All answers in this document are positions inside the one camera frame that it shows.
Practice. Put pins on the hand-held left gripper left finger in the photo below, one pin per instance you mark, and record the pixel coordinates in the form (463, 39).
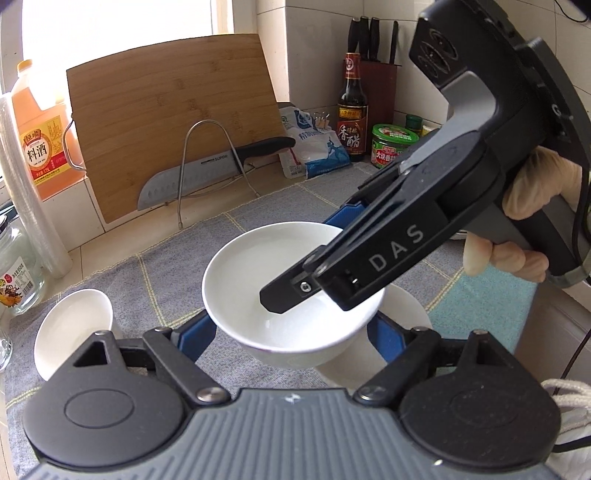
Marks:
(194, 337)

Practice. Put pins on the orange cooking wine bottle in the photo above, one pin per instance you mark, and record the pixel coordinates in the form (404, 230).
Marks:
(41, 152)

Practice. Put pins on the binder clips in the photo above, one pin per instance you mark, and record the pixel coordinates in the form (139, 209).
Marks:
(322, 121)

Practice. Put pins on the window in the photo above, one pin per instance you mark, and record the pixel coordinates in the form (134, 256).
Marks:
(115, 27)

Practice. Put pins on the bamboo cutting board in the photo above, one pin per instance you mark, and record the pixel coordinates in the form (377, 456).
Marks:
(161, 101)

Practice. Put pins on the small green-cap bottle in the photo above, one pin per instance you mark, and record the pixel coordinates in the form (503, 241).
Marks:
(414, 122)

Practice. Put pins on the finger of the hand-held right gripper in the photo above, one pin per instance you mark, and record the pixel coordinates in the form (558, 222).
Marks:
(286, 295)
(344, 213)

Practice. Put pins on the person's right hand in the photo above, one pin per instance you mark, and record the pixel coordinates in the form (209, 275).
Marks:
(540, 180)

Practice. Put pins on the clear glass cup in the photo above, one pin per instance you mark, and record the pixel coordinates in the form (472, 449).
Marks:
(4, 355)

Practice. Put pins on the green-lid sauce jar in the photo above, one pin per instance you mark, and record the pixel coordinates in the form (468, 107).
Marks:
(395, 147)

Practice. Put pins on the red-brown knife block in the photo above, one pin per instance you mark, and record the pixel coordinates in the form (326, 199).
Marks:
(381, 101)

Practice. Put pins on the dark vinegar bottle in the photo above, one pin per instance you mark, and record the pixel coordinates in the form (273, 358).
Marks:
(353, 129)

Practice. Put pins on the plastic wrap roll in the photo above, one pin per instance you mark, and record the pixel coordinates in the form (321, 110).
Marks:
(27, 207)

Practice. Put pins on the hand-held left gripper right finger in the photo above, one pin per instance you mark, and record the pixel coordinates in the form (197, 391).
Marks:
(385, 334)

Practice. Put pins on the glass jar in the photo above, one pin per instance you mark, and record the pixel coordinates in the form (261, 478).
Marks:
(18, 272)

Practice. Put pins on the checked grey teal cloth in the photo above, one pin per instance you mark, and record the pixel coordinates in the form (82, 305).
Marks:
(161, 258)

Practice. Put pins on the blue white salt bag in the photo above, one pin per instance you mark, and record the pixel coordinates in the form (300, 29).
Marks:
(314, 147)

